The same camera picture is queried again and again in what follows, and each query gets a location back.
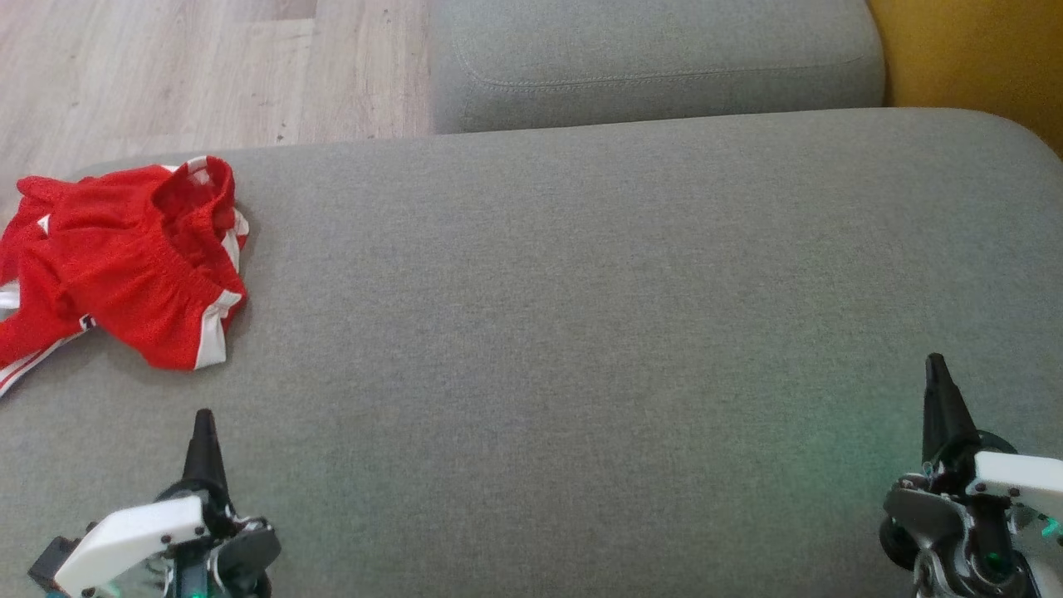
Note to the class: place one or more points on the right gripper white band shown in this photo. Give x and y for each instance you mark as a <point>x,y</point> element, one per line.
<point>1017,477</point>

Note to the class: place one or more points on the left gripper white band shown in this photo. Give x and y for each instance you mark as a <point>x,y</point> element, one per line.
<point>124,540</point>

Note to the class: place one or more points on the red shorts white stripes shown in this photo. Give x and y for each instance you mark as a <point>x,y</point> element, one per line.
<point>149,274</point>

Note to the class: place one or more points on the mustard yellow furniture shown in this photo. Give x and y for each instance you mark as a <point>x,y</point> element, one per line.
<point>980,58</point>

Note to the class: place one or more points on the large grey sofa seat cushion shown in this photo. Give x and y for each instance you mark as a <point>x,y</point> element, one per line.
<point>581,332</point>

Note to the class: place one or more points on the grey sofa cushion with seam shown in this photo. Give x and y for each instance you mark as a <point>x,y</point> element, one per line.
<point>664,58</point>

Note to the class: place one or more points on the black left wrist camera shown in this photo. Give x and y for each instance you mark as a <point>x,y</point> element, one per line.
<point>51,561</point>

